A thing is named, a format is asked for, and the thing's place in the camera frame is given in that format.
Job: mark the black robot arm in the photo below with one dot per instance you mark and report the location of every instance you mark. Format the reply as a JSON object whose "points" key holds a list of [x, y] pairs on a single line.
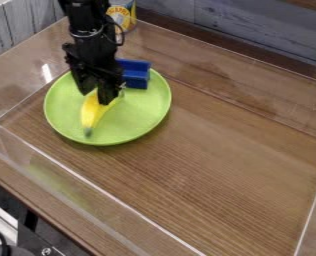
{"points": [[87, 15]]}

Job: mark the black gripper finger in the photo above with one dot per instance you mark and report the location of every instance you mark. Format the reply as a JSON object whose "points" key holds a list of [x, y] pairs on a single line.
{"points": [[109, 85], [85, 78]]}

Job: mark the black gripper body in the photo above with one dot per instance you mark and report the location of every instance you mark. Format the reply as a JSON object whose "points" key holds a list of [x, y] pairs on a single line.
{"points": [[94, 49]]}

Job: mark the blue plastic block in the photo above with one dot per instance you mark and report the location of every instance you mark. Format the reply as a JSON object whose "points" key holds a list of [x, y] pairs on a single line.
{"points": [[135, 72]]}

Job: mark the clear acrylic enclosure wall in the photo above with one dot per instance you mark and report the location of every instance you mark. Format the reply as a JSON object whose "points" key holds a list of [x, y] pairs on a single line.
{"points": [[218, 183]]}

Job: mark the black device with knob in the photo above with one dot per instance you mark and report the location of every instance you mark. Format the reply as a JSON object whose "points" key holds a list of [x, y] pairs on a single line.
{"points": [[47, 244]]}

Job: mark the yellow toy banana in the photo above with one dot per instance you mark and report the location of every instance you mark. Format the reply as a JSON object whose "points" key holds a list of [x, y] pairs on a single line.
{"points": [[93, 111]]}

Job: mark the yellow printed tin can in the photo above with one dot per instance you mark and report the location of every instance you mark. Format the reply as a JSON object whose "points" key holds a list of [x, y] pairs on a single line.
{"points": [[123, 13]]}

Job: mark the green round plate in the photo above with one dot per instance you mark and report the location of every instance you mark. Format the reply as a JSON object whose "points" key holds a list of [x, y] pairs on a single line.
{"points": [[133, 117]]}

